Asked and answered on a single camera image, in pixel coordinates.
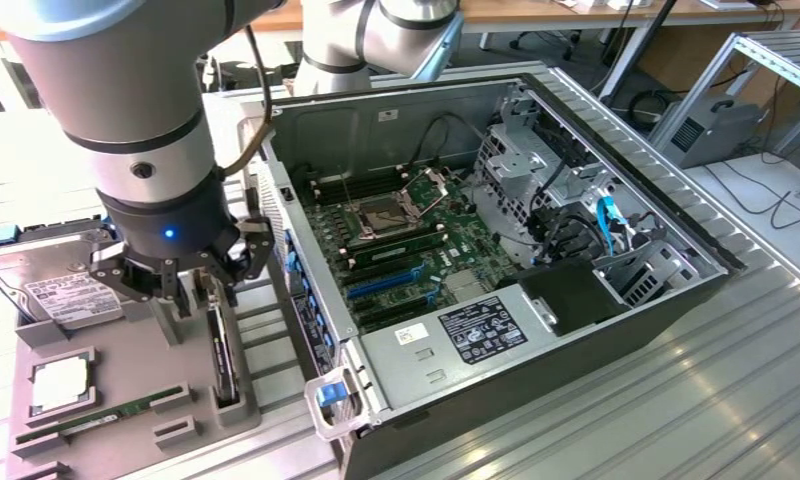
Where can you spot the open black PC case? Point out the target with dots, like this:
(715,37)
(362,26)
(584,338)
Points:
(540,400)

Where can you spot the hard disk with blue bracket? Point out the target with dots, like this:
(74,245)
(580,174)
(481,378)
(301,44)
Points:
(40,287)

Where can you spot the grey parts rack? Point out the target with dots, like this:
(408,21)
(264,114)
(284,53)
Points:
(140,370)

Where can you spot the silver power supply unit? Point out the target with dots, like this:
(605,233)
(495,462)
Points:
(426,372)

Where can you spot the graphics card with metal bracket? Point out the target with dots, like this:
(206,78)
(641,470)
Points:
(222,350)

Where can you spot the blue case release latch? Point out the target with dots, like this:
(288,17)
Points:
(328,394)

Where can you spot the long wooden desk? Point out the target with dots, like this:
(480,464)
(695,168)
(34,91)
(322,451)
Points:
(540,19)

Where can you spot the silver CPU chip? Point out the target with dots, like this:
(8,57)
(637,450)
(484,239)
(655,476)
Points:
(60,382)

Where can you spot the silver chipset heatsink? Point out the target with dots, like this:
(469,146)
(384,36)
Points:
(467,289)

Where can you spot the green motherboard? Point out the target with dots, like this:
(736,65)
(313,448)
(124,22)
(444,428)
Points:
(467,235)

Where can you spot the metal socket cover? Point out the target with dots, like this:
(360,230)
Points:
(429,189)

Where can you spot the green RAM stick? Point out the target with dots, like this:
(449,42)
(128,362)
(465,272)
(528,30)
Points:
(106,414)

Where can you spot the grey machine box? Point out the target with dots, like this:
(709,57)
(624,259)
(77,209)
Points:
(727,132)

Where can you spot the silver disk bay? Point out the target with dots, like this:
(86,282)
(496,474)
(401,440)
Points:
(640,280)

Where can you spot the silver drive cage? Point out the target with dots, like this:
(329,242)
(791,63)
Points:
(513,170)

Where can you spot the black installed RAM stick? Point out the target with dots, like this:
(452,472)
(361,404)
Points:
(400,251)

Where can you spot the aluminium frame rack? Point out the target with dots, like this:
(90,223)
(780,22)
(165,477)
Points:
(793,55)

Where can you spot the black plastic shroud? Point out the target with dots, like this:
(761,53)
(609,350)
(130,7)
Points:
(567,295)

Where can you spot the CPU socket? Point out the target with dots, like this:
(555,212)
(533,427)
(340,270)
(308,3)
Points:
(381,218)

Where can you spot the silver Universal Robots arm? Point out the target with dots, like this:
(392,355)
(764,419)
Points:
(133,110)

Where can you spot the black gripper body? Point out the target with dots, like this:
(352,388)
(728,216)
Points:
(173,230)

